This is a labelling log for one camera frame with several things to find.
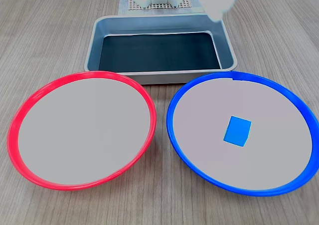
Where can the silver metal tray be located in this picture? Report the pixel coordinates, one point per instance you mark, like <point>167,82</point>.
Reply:
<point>159,25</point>

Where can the white dish red rim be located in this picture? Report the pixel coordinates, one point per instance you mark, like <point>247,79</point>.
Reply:
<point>84,130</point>

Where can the white dish blue rim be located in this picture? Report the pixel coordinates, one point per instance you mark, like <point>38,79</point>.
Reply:
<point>211,125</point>

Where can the white grid pad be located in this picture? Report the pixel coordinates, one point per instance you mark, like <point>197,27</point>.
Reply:
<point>185,1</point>

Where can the black tray liner mat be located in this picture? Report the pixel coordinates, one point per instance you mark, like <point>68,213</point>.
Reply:
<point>159,51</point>

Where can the blue cube block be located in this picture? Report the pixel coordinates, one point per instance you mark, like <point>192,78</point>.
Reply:
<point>238,131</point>

